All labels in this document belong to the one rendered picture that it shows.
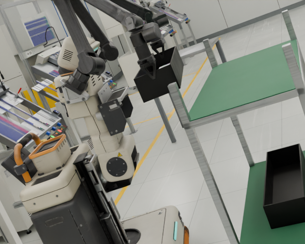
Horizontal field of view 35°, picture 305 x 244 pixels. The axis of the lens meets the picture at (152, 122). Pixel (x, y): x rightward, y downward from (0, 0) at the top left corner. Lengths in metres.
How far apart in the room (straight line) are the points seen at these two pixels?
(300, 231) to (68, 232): 1.07
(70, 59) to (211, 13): 9.21
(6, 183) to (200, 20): 8.08
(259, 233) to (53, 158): 1.04
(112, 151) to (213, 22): 9.20
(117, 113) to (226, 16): 9.20
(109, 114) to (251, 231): 0.83
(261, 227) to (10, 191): 2.48
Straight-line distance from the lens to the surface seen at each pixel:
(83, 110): 2.38
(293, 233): 2.08
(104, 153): 2.39
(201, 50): 4.53
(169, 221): 2.71
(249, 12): 11.32
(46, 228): 2.45
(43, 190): 2.36
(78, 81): 2.16
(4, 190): 4.17
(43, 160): 2.48
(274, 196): 2.36
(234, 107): 1.76
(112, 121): 2.31
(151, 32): 2.00
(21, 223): 4.25
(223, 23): 11.40
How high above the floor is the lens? 1.42
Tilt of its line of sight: 14 degrees down
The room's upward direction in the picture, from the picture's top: 23 degrees counter-clockwise
